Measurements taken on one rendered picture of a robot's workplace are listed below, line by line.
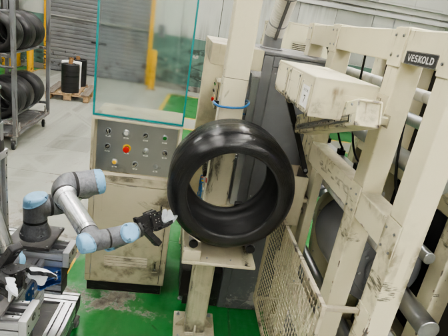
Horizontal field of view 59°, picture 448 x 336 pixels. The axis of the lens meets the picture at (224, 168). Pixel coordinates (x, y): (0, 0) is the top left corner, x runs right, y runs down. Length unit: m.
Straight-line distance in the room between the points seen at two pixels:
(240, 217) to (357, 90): 0.96
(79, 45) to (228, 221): 9.88
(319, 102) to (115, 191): 1.57
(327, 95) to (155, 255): 1.78
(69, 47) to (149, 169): 9.29
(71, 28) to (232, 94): 9.79
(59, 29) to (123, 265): 9.44
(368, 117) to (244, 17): 0.86
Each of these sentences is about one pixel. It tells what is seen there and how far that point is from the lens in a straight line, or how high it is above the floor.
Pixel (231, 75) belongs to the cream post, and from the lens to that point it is 2.04.
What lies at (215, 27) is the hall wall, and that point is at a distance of 11.07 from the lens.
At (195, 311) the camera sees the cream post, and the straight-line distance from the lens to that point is 2.65.
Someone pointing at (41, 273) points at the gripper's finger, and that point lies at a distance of 1.46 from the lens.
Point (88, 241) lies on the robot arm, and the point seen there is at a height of 1.11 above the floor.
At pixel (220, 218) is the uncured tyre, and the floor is 0.93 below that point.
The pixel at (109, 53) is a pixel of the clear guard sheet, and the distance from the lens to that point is 2.45.
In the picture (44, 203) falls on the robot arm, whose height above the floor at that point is 0.92.
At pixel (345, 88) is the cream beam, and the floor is 1.76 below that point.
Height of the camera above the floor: 1.91
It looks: 20 degrees down
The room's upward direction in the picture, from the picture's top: 10 degrees clockwise
